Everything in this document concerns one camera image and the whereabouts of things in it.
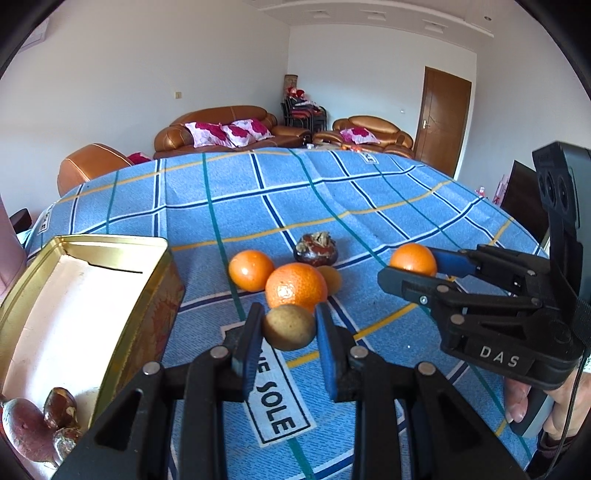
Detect dark brown stool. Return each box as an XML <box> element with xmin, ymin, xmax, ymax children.
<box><xmin>9</xmin><ymin>210</ymin><xmax>31</xmax><ymax>236</ymax></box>

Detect dark brown cabinet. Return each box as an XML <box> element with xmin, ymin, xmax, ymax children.
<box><xmin>501</xmin><ymin>160</ymin><xmax>550</xmax><ymax>241</ymax></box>

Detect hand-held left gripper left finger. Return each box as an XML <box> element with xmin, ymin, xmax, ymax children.
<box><xmin>55</xmin><ymin>302</ymin><xmax>266</xmax><ymax>480</ymax></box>

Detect cluttered coffee table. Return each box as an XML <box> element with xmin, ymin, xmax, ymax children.
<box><xmin>302</xmin><ymin>141</ymin><xmax>370</xmax><ymax>153</ymax></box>

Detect person's right hand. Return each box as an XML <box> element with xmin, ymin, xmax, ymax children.
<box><xmin>502</xmin><ymin>364</ymin><xmax>591</xmax><ymax>438</ymax></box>

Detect brown leather armchair white piping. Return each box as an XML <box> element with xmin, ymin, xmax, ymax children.
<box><xmin>58</xmin><ymin>144</ymin><xmax>139</xmax><ymax>197</ymax></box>

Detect orange tangerine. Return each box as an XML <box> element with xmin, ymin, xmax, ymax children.
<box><xmin>389</xmin><ymin>243</ymin><xmax>438</xmax><ymax>278</ymax></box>
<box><xmin>265</xmin><ymin>263</ymin><xmax>328</xmax><ymax>313</ymax></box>
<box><xmin>228</xmin><ymin>250</ymin><xmax>276</xmax><ymax>292</ymax></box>

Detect brown leather sofa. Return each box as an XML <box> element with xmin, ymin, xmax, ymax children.
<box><xmin>154</xmin><ymin>106</ymin><xmax>312</xmax><ymax>160</ymax></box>

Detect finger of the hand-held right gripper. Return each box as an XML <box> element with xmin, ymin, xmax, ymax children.
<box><xmin>377</xmin><ymin>267</ymin><xmax>543</xmax><ymax>320</ymax></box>
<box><xmin>429</xmin><ymin>244</ymin><xmax>552</xmax><ymax>297</ymax></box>

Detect person's right forearm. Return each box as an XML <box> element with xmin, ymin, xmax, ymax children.
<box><xmin>526</xmin><ymin>431</ymin><xmax>591</xmax><ymax>476</ymax></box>

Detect brown wooden door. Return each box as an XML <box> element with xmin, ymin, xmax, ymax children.
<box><xmin>412</xmin><ymin>66</ymin><xmax>472</xmax><ymax>178</ymax></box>

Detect small pink floral pillow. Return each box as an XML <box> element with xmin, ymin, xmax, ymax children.
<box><xmin>340</xmin><ymin>128</ymin><xmax>377</xmax><ymax>145</ymax></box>

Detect black cable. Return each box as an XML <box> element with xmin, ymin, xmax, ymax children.
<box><xmin>558</xmin><ymin>351</ymin><xmax>591</xmax><ymax>462</ymax></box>

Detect blue plaid tablecloth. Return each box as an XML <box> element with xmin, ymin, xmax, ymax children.
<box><xmin>25</xmin><ymin>148</ymin><xmax>550</xmax><ymax>480</ymax></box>

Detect gold rectangular tin box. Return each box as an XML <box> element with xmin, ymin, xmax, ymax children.
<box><xmin>0</xmin><ymin>234</ymin><xmax>186</xmax><ymax>472</ymax></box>

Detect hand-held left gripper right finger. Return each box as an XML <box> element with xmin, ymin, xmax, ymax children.
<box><xmin>315</xmin><ymin>303</ymin><xmax>529</xmax><ymax>480</ymax></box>

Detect stacked dark chairs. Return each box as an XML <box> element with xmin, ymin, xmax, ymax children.
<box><xmin>281</xmin><ymin>88</ymin><xmax>328</xmax><ymax>132</ymax></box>

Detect pink electric kettle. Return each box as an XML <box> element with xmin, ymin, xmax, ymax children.
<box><xmin>0</xmin><ymin>194</ymin><xmax>28</xmax><ymax>287</ymax></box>

